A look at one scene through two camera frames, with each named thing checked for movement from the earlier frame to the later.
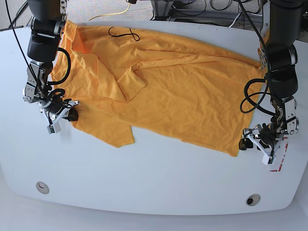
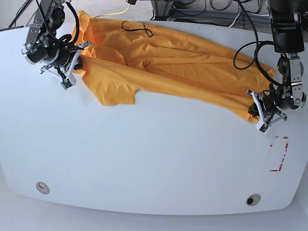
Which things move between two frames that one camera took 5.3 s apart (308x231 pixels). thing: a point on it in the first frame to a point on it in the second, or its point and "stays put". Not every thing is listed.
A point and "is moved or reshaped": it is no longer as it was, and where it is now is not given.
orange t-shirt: (118, 82) is moved or reshaped
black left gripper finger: (245, 143) to (253, 110)
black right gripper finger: (72, 115) to (79, 65)
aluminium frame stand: (163, 11) stays put
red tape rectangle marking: (281, 161) stays put
